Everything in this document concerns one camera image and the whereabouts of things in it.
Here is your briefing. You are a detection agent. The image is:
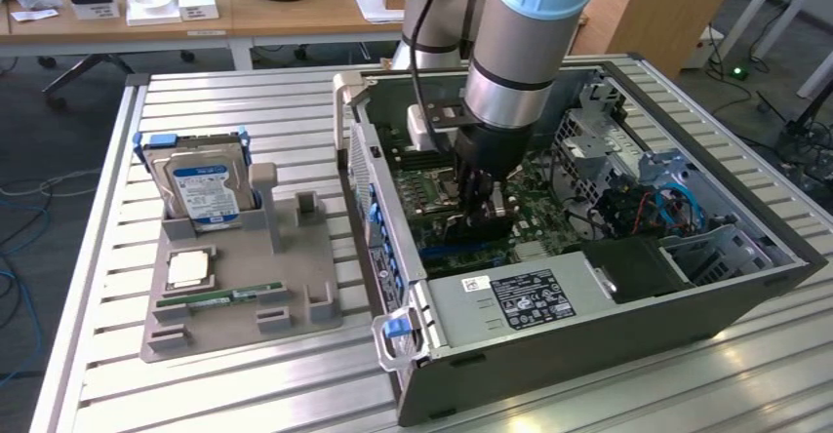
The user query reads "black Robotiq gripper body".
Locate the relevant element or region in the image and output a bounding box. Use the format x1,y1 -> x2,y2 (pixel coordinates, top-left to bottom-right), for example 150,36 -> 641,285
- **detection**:
453,124 -> 530,183

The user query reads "black graphics card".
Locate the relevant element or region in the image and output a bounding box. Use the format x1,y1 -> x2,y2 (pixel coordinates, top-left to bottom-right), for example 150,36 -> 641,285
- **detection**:
445,212 -> 513,249

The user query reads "CPU socket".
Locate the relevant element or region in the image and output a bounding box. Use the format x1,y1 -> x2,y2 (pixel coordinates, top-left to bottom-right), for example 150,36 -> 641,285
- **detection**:
426,165 -> 462,210

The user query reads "green motherboard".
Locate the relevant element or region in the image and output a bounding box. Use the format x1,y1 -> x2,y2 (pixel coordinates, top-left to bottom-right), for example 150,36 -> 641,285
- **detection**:
377,128 -> 588,281

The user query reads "blue expansion slot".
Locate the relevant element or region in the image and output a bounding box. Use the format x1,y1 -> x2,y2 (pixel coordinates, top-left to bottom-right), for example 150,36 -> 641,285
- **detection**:
418,242 -> 489,259

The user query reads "silver drive cage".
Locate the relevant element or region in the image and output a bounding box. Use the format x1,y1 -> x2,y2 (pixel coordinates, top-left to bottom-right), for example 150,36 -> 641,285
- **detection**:
552,108 -> 652,195

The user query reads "grey power supply unit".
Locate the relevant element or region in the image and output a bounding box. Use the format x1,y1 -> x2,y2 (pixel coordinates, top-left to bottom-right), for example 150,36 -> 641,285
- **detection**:
407,252 -> 617,359

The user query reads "wooden desk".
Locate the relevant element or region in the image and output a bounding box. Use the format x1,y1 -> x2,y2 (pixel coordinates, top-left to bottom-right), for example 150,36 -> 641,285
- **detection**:
231,0 -> 592,71
0,0 -> 239,71

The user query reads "open dark PC case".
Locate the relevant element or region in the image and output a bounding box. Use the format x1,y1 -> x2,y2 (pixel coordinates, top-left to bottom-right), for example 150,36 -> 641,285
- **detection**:
331,59 -> 832,428

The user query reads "stack of white papers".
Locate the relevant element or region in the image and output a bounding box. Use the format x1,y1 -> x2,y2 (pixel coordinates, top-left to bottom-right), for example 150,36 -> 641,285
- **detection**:
351,0 -> 409,23

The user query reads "silver disk bay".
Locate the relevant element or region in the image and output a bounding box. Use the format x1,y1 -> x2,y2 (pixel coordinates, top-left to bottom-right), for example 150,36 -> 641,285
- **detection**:
660,225 -> 776,283

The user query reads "grey parts rack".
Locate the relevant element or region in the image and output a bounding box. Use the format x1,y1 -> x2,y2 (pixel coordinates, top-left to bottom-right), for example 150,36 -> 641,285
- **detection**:
139,162 -> 345,364

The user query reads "white box with red dot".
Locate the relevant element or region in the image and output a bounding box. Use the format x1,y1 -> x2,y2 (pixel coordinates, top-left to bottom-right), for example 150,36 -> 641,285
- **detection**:
689,25 -> 728,71

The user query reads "wooden cabinet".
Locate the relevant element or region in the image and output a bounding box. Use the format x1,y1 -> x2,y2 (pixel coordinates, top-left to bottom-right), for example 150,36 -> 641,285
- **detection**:
569,0 -> 748,78

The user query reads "hard disk in blue caddy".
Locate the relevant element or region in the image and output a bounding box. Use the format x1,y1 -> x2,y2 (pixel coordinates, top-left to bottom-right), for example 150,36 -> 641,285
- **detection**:
130,128 -> 259,234

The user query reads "green RAM stick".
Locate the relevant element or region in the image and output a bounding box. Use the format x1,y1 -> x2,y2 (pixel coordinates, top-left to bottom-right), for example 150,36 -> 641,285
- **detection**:
155,282 -> 286,310

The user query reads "silver CPU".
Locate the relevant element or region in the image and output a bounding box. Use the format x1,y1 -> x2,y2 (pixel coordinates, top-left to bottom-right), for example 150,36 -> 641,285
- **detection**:
166,251 -> 211,291

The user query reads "black tripod stand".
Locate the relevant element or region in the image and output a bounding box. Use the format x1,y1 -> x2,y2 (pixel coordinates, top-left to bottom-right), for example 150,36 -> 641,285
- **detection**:
757,76 -> 833,180

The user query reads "small white box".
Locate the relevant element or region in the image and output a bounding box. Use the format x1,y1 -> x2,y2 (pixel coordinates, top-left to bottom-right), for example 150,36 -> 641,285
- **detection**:
176,0 -> 219,22

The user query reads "flat white box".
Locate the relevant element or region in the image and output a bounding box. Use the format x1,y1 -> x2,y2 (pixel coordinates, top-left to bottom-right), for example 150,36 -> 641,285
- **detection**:
124,1 -> 183,28

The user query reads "black chair base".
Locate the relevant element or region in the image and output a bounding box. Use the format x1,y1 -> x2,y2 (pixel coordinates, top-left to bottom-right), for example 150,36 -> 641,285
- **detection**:
38,52 -> 138,110

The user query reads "black and white box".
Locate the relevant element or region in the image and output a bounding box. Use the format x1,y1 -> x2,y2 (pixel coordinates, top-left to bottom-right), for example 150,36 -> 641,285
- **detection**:
67,0 -> 122,20

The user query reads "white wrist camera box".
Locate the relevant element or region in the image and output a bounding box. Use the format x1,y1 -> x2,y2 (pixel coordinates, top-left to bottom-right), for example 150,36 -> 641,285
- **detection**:
405,103 -> 477,154

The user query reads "black wire bundle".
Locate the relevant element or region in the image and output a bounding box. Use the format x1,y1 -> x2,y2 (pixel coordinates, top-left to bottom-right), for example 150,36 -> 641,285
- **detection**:
596,188 -> 644,237

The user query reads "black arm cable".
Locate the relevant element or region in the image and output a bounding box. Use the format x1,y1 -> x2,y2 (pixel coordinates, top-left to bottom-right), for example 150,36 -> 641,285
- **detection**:
406,0 -> 454,154

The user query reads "red wire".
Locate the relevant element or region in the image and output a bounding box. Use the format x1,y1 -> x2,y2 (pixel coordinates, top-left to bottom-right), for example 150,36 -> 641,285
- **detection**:
637,193 -> 658,232

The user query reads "blue wire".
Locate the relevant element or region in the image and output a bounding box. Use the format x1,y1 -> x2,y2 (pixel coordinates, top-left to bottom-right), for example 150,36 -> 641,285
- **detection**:
650,186 -> 708,234

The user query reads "white table frame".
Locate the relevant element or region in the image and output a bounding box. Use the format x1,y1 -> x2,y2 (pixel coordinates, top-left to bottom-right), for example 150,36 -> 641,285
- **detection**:
714,0 -> 833,100

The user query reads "white floor cable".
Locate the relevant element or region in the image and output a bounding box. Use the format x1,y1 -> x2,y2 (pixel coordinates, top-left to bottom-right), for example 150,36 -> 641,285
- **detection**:
0,169 -> 99,198

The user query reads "blue floor cable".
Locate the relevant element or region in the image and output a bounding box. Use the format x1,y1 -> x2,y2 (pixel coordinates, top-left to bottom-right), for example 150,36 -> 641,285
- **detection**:
0,198 -> 51,385

